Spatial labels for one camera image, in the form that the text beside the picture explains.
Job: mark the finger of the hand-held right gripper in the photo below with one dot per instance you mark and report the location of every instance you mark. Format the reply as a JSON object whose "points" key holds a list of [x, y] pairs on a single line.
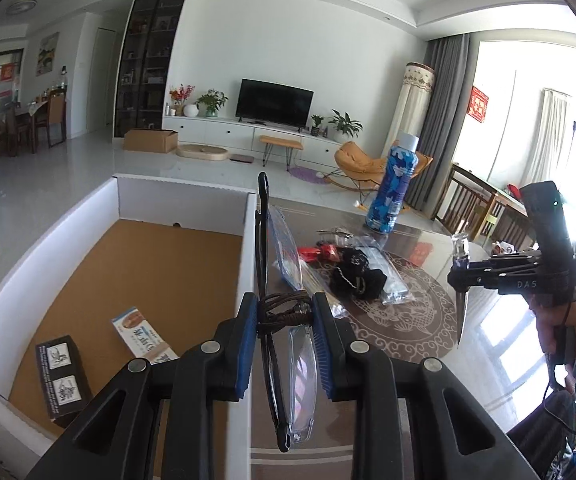
{"points": [[467, 276], [512, 258]]}

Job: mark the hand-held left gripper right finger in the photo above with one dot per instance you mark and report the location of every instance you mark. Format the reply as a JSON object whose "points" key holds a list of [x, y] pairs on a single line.
{"points": [[324, 355]]}

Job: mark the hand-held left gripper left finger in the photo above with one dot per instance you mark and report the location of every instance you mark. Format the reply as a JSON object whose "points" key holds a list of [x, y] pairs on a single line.
{"points": [[247, 355]]}

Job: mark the red snack packet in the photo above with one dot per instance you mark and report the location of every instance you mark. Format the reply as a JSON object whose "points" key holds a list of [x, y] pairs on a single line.
{"points": [[329, 252], [308, 254]]}

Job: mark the white blue nail cream box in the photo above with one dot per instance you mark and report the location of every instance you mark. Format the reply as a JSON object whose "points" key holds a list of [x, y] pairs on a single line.
{"points": [[138, 325]]}

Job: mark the black frame eyeglasses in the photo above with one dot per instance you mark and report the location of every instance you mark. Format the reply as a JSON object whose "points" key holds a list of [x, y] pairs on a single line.
{"points": [[263, 240]]}

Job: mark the large white cardboard box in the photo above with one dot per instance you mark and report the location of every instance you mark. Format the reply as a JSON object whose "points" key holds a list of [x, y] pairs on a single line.
{"points": [[178, 200]]}

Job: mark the small black box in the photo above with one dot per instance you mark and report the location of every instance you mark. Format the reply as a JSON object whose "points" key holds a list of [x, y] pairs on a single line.
{"points": [[63, 375]]}

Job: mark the brown patterned glass desktop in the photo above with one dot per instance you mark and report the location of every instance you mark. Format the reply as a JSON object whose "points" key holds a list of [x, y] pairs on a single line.
{"points": [[417, 385]]}

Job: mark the brown twine loop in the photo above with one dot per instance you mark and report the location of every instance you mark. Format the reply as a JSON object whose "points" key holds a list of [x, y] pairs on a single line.
{"points": [[278, 310]]}

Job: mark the clear chopsticks packet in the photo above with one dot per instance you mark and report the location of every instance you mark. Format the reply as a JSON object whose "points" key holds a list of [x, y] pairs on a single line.
{"points": [[318, 285]]}

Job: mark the wooden slatted chair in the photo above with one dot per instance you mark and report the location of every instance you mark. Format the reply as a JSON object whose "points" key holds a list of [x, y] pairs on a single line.
{"points": [[462, 200]]}

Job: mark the clear phone case package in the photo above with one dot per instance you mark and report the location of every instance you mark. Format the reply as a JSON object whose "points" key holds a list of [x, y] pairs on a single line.
{"points": [[390, 275]]}

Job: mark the white sheer curtain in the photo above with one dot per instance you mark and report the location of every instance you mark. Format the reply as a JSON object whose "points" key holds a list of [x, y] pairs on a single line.
{"points": [[547, 135]]}

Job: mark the blue camouflage bottle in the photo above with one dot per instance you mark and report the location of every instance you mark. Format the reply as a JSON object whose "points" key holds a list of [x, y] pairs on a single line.
{"points": [[391, 190]]}

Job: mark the red window decoration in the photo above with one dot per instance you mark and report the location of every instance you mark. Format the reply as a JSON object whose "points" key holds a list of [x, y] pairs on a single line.
{"points": [[478, 104]]}

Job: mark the orange rocking chair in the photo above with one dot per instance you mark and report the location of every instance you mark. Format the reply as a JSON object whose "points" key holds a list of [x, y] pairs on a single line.
{"points": [[362, 162]]}

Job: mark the grey curtain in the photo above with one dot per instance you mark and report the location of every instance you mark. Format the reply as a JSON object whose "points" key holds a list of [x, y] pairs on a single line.
{"points": [[445, 110]]}

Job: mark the purple round rug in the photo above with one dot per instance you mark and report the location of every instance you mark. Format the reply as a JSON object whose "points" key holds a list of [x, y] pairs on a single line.
{"points": [[308, 175]]}

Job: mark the covered standing air conditioner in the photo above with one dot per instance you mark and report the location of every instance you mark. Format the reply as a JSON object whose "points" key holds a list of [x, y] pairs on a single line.
{"points": [[412, 95]]}

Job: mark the large leafy potted plant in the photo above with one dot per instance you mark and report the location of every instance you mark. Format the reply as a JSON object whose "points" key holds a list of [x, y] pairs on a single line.
{"points": [[345, 124]]}

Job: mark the small grey floor scale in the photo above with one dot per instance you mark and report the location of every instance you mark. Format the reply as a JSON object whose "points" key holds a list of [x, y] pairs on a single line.
{"points": [[243, 159]]}

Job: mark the round beige floor mat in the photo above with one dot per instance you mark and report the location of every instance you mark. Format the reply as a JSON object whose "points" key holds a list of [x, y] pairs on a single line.
{"points": [[203, 152]]}

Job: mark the small potted plant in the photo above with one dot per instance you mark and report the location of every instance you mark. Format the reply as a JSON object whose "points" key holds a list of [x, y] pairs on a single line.
{"points": [[317, 122]]}

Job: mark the wooden bench with metal legs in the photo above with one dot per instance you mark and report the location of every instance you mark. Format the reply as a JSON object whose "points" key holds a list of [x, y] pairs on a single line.
{"points": [[280, 140]]}

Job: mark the white TV cabinet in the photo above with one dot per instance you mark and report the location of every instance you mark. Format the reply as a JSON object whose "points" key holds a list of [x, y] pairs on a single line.
{"points": [[218, 132]]}

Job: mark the brown cardboard box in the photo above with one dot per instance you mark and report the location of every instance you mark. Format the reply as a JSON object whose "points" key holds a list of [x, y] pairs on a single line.
{"points": [[148, 141]]}

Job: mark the round white vase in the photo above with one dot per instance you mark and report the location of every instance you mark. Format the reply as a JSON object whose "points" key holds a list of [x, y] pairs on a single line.
{"points": [[191, 110]]}

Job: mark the green plant in pot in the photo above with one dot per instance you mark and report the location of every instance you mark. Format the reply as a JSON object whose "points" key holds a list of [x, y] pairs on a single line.
{"points": [[212, 102]]}

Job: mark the black television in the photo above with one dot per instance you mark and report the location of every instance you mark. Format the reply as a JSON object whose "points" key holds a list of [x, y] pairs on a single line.
{"points": [[274, 101]]}

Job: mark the red flowers in vase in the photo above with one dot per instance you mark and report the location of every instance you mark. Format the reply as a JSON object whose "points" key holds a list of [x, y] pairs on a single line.
{"points": [[180, 95]]}

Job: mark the wooden dining chair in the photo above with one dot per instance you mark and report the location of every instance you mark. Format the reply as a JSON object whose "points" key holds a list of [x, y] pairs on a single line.
{"points": [[53, 112]]}

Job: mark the black glass display cabinet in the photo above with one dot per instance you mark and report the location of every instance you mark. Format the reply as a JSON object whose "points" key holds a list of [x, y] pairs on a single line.
{"points": [[148, 60]]}

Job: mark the wooden dining table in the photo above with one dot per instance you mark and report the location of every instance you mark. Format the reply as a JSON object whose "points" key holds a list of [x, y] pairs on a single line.
{"points": [[23, 110]]}

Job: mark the red door sign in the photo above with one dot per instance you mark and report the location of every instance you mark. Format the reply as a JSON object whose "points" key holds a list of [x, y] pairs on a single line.
{"points": [[9, 80]]}

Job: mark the framed wall painting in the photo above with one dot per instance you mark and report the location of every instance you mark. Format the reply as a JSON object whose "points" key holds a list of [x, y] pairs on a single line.
{"points": [[47, 54]]}

